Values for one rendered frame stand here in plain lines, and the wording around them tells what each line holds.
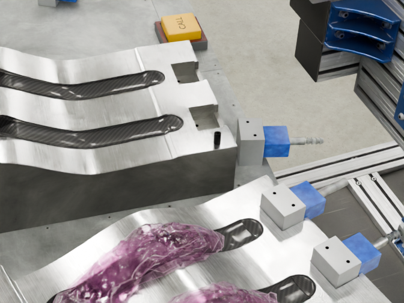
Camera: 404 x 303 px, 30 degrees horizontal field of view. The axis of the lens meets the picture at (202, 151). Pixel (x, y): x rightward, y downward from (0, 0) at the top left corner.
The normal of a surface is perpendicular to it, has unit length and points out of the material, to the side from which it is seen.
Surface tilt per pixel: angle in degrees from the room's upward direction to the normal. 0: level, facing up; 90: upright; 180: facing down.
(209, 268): 27
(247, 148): 90
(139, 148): 4
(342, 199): 0
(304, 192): 0
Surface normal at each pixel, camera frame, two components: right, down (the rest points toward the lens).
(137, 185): 0.27, 0.67
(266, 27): 0.04, -0.73
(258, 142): 0.05, 0.69
